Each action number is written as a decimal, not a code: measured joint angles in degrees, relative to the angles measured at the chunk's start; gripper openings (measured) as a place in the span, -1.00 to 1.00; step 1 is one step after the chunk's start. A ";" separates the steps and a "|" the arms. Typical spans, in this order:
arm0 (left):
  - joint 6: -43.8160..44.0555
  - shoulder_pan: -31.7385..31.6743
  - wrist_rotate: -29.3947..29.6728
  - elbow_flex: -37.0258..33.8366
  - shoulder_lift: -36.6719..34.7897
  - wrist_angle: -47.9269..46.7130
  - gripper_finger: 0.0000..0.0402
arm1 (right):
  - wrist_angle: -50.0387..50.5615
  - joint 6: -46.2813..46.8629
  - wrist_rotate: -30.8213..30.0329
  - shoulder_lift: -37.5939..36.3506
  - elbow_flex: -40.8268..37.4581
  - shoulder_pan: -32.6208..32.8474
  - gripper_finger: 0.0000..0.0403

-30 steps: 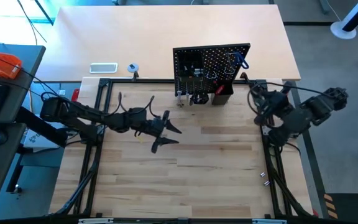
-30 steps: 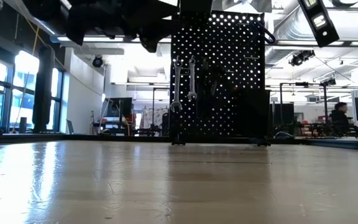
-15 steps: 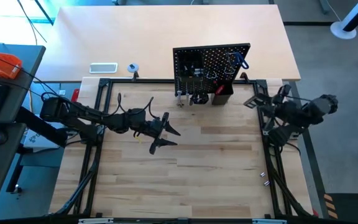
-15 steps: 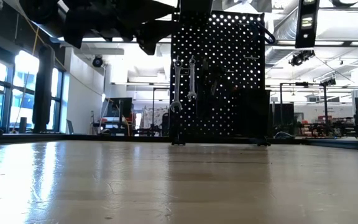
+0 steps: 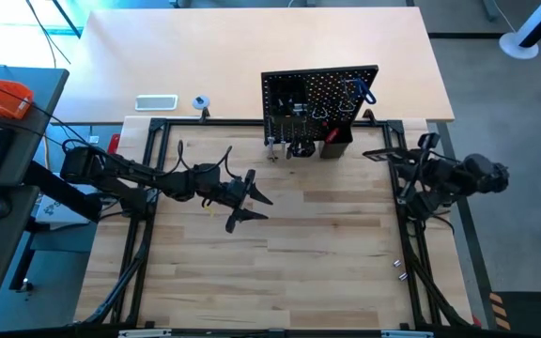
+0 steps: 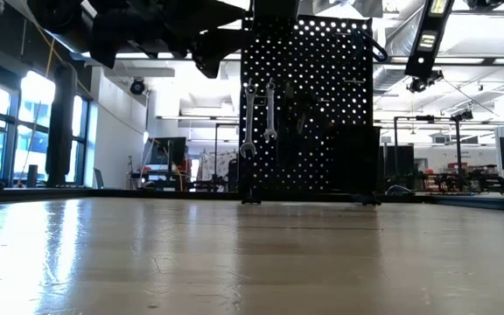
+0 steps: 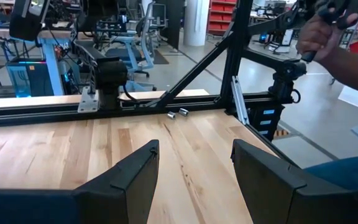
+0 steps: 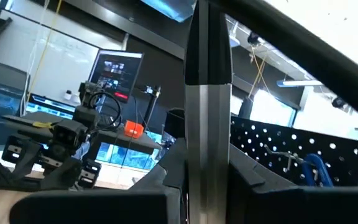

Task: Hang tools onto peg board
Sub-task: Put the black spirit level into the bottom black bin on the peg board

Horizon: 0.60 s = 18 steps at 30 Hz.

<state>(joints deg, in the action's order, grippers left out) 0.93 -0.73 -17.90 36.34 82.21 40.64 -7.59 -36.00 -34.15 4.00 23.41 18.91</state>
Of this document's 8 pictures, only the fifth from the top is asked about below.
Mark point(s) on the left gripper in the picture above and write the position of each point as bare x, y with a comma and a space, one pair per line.
235, 195

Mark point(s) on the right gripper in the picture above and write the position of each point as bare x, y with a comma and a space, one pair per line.
423, 166

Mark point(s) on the small chrome socket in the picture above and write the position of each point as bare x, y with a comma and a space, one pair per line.
295, 107

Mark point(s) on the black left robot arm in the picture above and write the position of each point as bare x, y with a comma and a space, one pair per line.
125, 171

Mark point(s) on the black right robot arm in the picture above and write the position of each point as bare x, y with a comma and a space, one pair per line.
477, 171

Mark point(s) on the yellow label tag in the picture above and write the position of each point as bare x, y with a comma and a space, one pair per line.
209, 209

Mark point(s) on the glossy black box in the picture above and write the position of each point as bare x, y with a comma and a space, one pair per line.
335, 149

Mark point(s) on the black perforated pegboard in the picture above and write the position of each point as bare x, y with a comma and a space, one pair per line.
327, 89

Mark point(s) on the grey tape roll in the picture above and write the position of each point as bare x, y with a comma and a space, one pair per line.
201, 101

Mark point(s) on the black pegboard bin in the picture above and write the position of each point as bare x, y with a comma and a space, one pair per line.
284, 91

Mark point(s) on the beige desk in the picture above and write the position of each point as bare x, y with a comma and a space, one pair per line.
205, 56

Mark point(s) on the white floor stand pole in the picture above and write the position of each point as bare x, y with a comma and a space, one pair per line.
519, 44

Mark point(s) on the yellow black hazard tape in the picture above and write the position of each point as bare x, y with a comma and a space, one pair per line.
497, 310

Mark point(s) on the grey side table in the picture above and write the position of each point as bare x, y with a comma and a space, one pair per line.
45, 89

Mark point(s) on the dark grey work desk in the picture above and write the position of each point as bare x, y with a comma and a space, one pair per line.
3, 253

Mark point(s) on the orange plastic case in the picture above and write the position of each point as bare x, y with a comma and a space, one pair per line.
0, 97

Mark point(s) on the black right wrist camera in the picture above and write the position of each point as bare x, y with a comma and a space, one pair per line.
429, 140

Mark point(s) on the black aluminium table frame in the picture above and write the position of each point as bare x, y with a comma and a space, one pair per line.
214, 122

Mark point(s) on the silver metal rail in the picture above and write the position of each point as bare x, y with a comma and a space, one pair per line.
406, 334
143, 333

